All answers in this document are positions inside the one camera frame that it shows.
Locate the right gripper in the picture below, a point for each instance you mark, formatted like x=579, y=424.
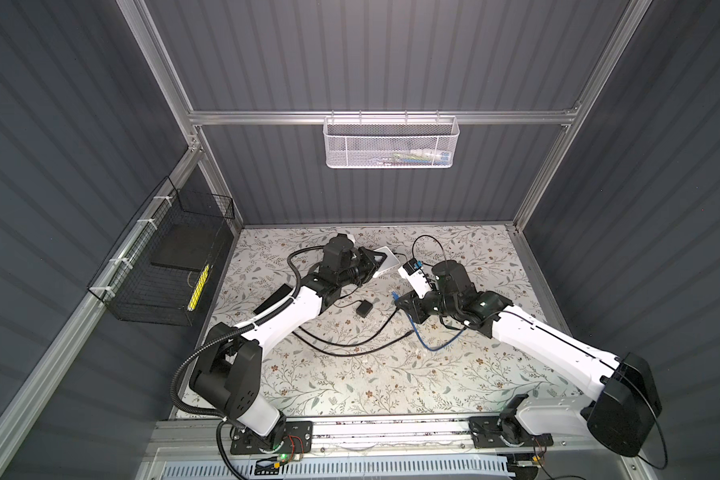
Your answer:
x=413, y=309

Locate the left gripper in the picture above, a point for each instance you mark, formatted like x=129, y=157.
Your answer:
x=368, y=261

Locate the white box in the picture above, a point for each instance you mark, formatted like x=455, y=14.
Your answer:
x=388, y=262

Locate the small black power adapter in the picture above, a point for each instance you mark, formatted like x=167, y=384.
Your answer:
x=364, y=308

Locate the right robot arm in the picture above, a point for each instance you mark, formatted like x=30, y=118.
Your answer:
x=618, y=404

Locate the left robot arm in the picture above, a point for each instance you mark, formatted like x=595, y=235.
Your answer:
x=222, y=377

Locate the yellow item in basket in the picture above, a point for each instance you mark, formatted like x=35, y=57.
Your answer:
x=198, y=289

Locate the black pad in basket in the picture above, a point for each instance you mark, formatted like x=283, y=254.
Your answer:
x=184, y=248

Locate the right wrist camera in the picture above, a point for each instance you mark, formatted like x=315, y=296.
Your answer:
x=412, y=272

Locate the white mesh wall basket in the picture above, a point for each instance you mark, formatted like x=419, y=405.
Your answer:
x=390, y=143

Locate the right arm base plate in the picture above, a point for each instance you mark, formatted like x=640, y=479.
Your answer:
x=491, y=431

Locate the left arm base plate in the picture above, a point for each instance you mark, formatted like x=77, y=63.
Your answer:
x=287, y=437

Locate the black wire wall basket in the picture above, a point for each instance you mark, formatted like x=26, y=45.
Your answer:
x=132, y=289

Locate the white ventilated cable duct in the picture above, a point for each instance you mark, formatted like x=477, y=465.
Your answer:
x=378, y=467

